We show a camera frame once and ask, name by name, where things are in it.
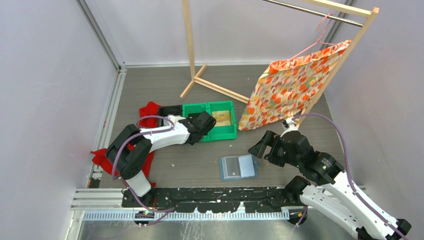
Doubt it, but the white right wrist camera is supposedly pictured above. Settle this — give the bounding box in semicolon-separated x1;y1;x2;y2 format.
280;118;299;137

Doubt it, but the floral orange fabric bag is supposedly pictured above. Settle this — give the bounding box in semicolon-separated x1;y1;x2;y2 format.
237;40;351;131

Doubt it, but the black plastic bin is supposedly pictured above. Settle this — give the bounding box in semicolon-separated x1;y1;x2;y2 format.
158;105;186;123

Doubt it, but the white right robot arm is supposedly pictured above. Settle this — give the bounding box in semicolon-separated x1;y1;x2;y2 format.
248;130;412;240

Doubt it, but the green bin with gold cards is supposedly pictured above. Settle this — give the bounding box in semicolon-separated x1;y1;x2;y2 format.
207;100;237;141

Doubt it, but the gold cards stack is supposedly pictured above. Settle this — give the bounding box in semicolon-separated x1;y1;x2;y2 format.
211;110;231;127

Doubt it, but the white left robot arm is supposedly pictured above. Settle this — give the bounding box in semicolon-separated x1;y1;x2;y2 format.
105;111;217;207

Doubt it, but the blue card holder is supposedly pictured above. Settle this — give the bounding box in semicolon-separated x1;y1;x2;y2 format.
219;154;259;181

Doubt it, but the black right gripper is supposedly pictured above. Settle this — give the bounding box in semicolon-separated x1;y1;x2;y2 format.
247;129;301;167

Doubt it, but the wooden clothes rack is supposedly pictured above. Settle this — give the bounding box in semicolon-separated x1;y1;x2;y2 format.
179;0;380;147

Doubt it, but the green bin with dark cards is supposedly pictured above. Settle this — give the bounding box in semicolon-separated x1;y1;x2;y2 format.
181;103;212;137

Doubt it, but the red cloth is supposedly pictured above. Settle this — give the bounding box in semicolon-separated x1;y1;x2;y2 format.
90;101;163;188

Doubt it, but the dark credit card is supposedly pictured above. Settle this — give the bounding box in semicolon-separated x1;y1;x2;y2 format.
223;157;241;178

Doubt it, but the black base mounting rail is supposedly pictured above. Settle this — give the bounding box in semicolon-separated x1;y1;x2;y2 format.
139;186;305;214

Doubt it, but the pink wire hanger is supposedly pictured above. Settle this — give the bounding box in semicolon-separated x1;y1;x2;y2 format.
288;13;337;61

